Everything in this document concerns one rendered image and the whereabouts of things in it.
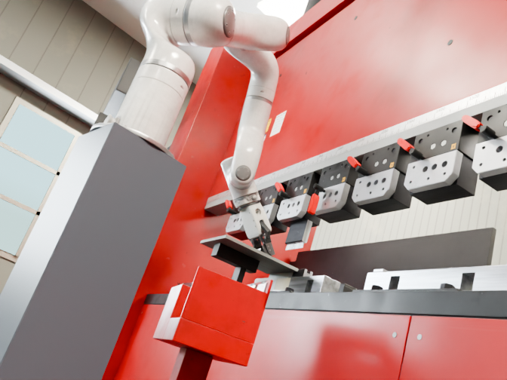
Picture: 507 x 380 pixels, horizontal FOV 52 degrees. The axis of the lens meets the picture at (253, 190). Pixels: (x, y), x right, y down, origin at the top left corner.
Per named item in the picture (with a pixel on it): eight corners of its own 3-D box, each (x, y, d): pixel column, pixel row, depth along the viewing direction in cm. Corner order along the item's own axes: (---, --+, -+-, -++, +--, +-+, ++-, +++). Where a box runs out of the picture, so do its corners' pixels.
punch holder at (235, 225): (224, 232, 215) (236, 197, 221) (241, 240, 218) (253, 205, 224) (241, 228, 202) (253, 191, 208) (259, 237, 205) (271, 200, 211)
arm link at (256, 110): (278, 93, 160) (254, 188, 155) (270, 108, 176) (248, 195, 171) (250, 86, 159) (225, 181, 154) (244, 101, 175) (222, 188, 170)
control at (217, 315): (152, 338, 117) (180, 262, 123) (216, 360, 121) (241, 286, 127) (172, 340, 99) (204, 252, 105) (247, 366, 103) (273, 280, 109)
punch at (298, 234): (283, 249, 174) (290, 223, 178) (287, 251, 175) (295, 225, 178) (299, 246, 166) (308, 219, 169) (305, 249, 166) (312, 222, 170)
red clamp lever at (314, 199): (305, 212, 157) (313, 183, 161) (315, 217, 159) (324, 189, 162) (308, 211, 156) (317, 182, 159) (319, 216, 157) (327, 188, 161)
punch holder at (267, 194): (247, 227, 198) (260, 188, 203) (265, 236, 201) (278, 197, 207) (267, 222, 185) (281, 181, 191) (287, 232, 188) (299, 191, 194)
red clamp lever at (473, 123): (463, 111, 117) (488, 126, 108) (474, 121, 118) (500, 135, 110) (458, 118, 117) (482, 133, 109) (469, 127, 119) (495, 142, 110)
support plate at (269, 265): (199, 243, 164) (201, 240, 165) (267, 274, 174) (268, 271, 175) (225, 237, 149) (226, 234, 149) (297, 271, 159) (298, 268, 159)
